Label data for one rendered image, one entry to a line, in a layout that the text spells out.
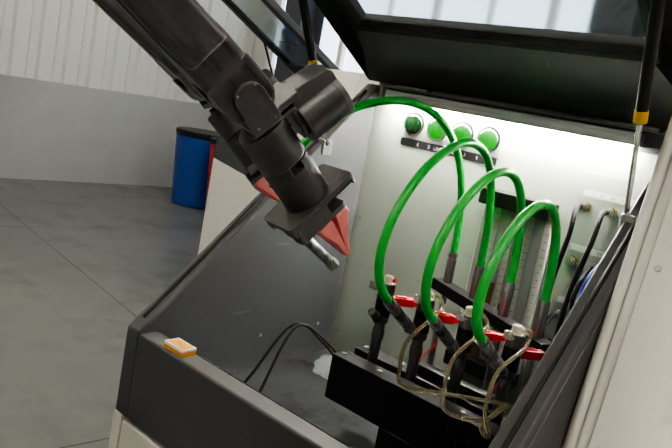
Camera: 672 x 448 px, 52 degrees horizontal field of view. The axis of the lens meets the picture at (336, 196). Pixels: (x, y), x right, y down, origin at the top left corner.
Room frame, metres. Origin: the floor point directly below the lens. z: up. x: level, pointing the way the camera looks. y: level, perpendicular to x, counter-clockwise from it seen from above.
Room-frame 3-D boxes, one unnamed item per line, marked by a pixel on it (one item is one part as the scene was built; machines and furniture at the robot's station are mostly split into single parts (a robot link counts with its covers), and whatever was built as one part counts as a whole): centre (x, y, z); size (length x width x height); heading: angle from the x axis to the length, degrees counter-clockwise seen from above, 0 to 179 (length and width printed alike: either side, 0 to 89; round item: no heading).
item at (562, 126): (1.35, -0.28, 1.43); 0.54 x 0.03 x 0.02; 51
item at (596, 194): (1.20, -0.47, 1.20); 0.13 x 0.03 x 0.31; 51
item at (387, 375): (1.07, -0.21, 0.91); 0.34 x 0.10 x 0.15; 51
